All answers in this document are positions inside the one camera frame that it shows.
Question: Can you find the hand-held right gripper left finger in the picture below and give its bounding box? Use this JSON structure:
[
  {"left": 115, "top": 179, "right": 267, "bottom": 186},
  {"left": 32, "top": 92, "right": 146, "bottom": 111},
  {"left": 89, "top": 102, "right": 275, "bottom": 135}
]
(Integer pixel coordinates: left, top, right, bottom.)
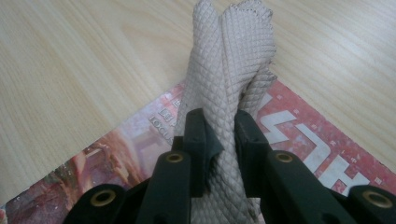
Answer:
[{"left": 182, "top": 107, "right": 225, "bottom": 198}]

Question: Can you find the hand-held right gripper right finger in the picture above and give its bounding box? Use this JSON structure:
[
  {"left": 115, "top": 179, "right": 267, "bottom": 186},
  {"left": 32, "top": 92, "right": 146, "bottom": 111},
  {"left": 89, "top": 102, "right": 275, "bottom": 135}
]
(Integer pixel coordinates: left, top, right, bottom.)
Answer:
[{"left": 233, "top": 108, "right": 273, "bottom": 199}]

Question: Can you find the colourful glossy magazine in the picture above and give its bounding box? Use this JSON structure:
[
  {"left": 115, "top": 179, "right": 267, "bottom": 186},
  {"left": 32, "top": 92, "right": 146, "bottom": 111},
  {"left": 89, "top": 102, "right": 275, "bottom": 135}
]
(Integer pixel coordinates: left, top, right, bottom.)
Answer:
[{"left": 0, "top": 78, "right": 396, "bottom": 224}]

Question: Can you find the beige textured cleaning cloth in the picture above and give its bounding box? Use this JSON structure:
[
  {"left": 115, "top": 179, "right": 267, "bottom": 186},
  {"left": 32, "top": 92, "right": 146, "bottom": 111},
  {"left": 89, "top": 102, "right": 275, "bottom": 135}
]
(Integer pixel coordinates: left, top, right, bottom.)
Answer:
[{"left": 174, "top": 0, "right": 278, "bottom": 224}]

